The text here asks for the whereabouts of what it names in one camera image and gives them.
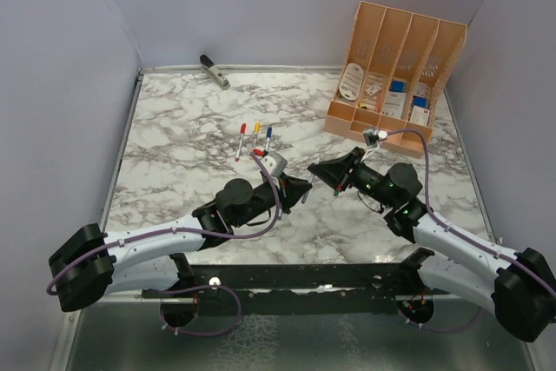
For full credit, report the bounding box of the white paper box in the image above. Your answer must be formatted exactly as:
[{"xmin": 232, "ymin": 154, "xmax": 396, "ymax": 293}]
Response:
[{"xmin": 382, "ymin": 90, "xmax": 407, "ymax": 119}]

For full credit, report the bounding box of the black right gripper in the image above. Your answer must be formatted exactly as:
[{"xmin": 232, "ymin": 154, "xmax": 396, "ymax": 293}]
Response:
[{"xmin": 309, "ymin": 146, "xmax": 397, "ymax": 209}]

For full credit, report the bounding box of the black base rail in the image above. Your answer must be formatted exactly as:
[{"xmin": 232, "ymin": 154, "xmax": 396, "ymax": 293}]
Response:
[{"xmin": 142, "ymin": 248, "xmax": 437, "ymax": 326}]

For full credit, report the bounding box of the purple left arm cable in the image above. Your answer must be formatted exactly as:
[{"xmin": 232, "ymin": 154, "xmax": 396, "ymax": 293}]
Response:
[{"xmin": 46, "ymin": 151, "xmax": 282, "ymax": 297}]

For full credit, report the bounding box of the orange desk organizer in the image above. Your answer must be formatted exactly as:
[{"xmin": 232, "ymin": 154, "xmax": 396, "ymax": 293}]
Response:
[{"xmin": 324, "ymin": 2, "xmax": 467, "ymax": 158}]

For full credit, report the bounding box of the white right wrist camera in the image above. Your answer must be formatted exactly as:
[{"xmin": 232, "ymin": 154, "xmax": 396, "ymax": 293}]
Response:
[{"xmin": 361, "ymin": 126, "xmax": 388, "ymax": 157}]

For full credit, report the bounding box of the grey black stapler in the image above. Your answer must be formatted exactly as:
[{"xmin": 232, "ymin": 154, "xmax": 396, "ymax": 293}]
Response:
[{"xmin": 199, "ymin": 54, "xmax": 229, "ymax": 90}]

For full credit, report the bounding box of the white oval perforated plate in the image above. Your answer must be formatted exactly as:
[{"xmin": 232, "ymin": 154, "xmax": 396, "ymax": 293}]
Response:
[{"xmin": 338, "ymin": 63, "xmax": 365, "ymax": 102}]

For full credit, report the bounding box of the orange-tipped white pen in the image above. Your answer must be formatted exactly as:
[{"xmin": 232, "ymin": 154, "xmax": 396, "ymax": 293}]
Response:
[{"xmin": 250, "ymin": 132, "xmax": 258, "ymax": 155}]

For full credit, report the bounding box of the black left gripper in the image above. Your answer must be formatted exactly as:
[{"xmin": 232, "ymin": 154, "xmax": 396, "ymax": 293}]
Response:
[{"xmin": 234, "ymin": 172, "xmax": 311, "ymax": 229}]

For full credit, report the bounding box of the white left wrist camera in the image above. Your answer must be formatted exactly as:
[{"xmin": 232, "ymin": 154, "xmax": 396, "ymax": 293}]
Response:
[{"xmin": 255, "ymin": 149, "xmax": 288, "ymax": 177}]

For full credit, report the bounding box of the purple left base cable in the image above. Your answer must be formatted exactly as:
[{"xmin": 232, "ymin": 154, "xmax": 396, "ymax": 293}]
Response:
[{"xmin": 151, "ymin": 284, "xmax": 243, "ymax": 337}]

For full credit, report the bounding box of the magenta-tipped white pen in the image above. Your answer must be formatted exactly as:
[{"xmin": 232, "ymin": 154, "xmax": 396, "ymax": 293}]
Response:
[{"xmin": 301, "ymin": 173, "xmax": 314, "ymax": 204}]

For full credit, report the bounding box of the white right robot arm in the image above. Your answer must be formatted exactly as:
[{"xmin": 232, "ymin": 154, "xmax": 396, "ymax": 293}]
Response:
[{"xmin": 308, "ymin": 148, "xmax": 555, "ymax": 342}]

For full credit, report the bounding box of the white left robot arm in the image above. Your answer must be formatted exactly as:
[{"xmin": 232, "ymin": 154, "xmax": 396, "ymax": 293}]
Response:
[{"xmin": 47, "ymin": 174, "xmax": 312, "ymax": 312}]

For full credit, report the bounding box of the blue white box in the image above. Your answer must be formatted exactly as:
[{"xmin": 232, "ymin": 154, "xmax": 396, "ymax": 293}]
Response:
[{"xmin": 389, "ymin": 80, "xmax": 408, "ymax": 93}]

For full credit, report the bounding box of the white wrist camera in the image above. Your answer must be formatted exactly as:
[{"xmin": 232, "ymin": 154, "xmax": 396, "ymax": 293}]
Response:
[
  {"xmin": 255, "ymin": 149, "xmax": 288, "ymax": 177},
  {"xmin": 361, "ymin": 126, "xmax": 388, "ymax": 157}
]

